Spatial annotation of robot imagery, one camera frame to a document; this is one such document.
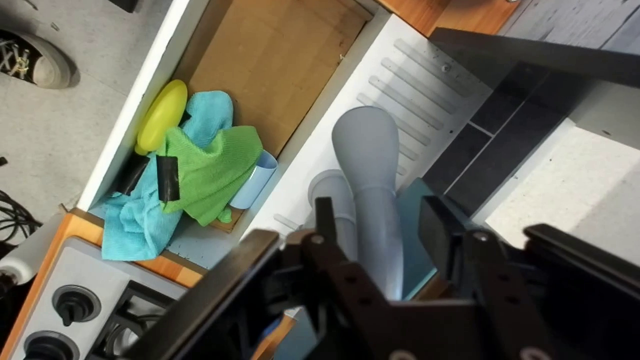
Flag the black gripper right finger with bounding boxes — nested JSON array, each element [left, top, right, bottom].
[[417, 196, 555, 360]]

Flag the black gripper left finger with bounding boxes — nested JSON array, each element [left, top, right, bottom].
[[298, 196, 416, 360]]

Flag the blue plastic planter bin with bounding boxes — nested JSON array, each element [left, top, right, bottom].
[[396, 177, 445, 302]]

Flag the green cloth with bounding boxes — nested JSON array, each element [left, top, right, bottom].
[[157, 124, 266, 227]]

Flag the light blue cloth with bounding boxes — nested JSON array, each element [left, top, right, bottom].
[[87, 88, 278, 264]]

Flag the yellow plush toy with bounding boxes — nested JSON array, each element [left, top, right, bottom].
[[134, 78, 190, 155]]

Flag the wooden kitchen countertop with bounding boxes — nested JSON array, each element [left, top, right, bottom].
[[376, 0, 525, 35]]

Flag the grey plank backsplash panel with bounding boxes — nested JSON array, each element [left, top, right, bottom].
[[428, 0, 640, 88]]

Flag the wooden stove counter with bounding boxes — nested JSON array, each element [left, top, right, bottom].
[[0, 207, 206, 360]]

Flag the grey toy stove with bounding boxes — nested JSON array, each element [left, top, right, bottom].
[[7, 235, 202, 360]]

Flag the black white sneaker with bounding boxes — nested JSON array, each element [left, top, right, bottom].
[[0, 27, 82, 91]]

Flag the black floor cables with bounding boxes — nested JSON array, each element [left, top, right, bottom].
[[0, 187, 43, 246]]

